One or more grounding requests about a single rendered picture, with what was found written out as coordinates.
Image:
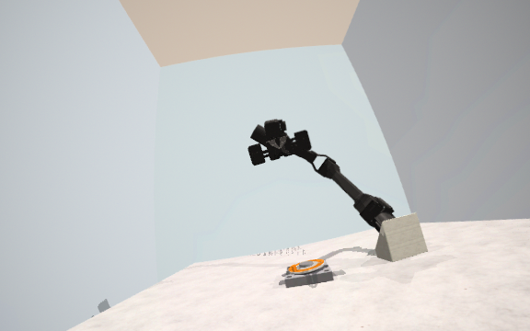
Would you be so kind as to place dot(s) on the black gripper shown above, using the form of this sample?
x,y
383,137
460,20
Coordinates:
x,y
279,147

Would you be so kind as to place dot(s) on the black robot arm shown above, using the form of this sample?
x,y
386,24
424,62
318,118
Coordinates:
x,y
371,208

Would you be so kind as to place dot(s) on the orange round plate with tab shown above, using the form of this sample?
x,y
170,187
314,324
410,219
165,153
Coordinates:
x,y
317,263

